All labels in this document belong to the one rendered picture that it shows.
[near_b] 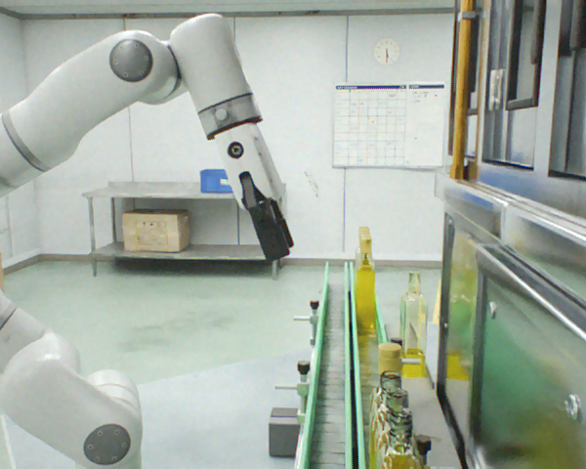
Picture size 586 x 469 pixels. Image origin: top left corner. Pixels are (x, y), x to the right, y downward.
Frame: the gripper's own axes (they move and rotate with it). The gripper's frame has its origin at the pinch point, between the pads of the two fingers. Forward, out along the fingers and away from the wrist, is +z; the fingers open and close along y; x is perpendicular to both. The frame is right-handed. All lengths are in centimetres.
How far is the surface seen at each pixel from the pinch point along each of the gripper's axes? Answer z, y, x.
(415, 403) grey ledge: 52, 52, -8
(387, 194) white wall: 69, 579, -31
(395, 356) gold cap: 23.5, 10.0, -8.9
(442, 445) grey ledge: 53, 34, -11
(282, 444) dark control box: 51, 48, 24
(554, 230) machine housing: 5.7, -16.2, -28.6
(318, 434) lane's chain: 45, 36, 12
